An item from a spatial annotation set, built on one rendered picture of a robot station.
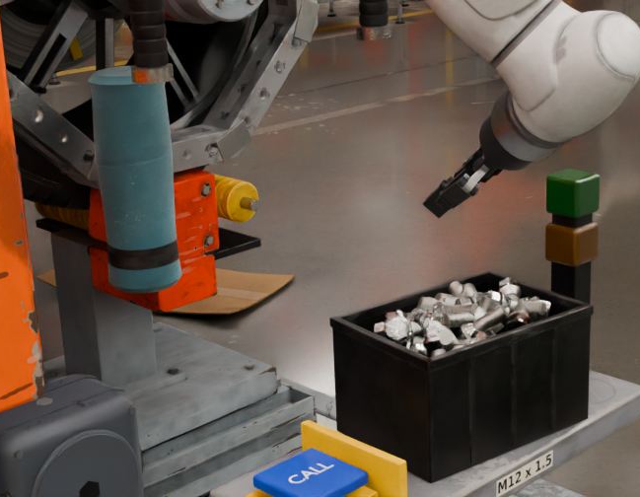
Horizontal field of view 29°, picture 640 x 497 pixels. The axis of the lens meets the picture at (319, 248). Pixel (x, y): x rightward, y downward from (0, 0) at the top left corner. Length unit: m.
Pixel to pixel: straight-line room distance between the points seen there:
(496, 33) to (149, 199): 0.44
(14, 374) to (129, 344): 0.74
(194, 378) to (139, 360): 0.09
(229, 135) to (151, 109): 0.26
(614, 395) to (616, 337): 1.35
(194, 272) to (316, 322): 1.04
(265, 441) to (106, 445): 0.54
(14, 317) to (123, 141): 0.40
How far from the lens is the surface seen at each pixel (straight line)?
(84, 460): 1.37
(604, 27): 1.32
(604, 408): 1.23
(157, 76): 1.31
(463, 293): 1.18
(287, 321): 2.70
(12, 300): 1.09
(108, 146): 1.44
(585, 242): 1.25
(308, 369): 2.45
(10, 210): 1.07
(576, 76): 1.32
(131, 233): 1.47
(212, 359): 1.94
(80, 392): 1.42
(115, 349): 1.83
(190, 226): 1.65
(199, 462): 1.81
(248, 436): 1.86
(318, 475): 1.04
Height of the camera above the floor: 0.97
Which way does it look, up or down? 18 degrees down
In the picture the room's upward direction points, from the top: 3 degrees counter-clockwise
